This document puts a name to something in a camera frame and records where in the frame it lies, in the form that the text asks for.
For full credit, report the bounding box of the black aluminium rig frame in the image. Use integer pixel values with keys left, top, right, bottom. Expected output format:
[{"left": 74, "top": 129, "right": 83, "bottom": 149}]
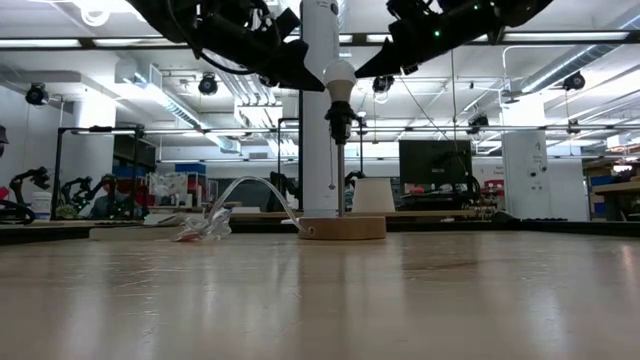
[{"left": 0, "top": 219, "right": 640, "bottom": 246}]

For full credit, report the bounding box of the white lightbulb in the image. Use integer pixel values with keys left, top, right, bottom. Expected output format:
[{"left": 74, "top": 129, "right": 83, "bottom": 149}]
[{"left": 321, "top": 59, "right": 358, "bottom": 104}]

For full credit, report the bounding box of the person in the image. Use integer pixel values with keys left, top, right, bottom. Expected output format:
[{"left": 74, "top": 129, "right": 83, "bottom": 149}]
[{"left": 89, "top": 174, "right": 144, "bottom": 221}]

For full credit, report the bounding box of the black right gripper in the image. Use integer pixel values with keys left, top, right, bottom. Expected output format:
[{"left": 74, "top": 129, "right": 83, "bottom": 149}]
[{"left": 354, "top": 0, "right": 502, "bottom": 80}]

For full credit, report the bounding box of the wooden workbench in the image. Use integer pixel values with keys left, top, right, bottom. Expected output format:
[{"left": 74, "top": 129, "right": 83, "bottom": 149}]
[{"left": 591, "top": 180, "right": 640, "bottom": 222}]

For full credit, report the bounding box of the black background rig frame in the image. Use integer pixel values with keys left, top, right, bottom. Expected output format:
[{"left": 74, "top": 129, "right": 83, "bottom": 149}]
[
  {"left": 276, "top": 116, "right": 366, "bottom": 212},
  {"left": 51, "top": 125, "right": 147, "bottom": 222}
]

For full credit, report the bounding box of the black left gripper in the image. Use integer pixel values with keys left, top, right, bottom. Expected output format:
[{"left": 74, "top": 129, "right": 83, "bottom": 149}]
[{"left": 187, "top": 0, "right": 326, "bottom": 94}]

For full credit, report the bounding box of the black monitor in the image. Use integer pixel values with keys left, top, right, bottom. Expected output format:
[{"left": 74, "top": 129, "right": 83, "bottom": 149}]
[{"left": 398, "top": 139, "right": 474, "bottom": 187}]

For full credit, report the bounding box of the white conical lampshade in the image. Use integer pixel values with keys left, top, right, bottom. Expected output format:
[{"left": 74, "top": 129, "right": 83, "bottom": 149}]
[{"left": 351, "top": 177, "right": 397, "bottom": 214}]

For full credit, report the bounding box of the black cover book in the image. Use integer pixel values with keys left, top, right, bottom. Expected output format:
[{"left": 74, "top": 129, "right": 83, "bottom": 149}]
[{"left": 88, "top": 223, "right": 187, "bottom": 243}]

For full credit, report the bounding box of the white plastic tub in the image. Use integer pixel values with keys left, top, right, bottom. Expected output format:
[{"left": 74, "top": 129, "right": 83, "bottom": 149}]
[{"left": 30, "top": 191, "right": 54, "bottom": 222}]

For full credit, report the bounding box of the clear bundled lamp cord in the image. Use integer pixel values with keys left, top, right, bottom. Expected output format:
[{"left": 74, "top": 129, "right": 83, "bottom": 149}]
[{"left": 174, "top": 175, "right": 308, "bottom": 244}]

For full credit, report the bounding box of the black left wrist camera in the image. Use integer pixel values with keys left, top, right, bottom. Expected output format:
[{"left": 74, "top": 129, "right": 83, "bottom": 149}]
[{"left": 274, "top": 6, "right": 303, "bottom": 40}]

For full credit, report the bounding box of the wooden base table lamp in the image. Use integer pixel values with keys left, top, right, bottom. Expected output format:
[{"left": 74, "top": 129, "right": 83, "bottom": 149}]
[{"left": 297, "top": 100, "right": 388, "bottom": 242}]

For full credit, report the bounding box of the blue storage bin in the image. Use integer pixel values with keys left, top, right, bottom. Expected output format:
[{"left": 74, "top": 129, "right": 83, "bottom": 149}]
[{"left": 174, "top": 162, "right": 208, "bottom": 176}]

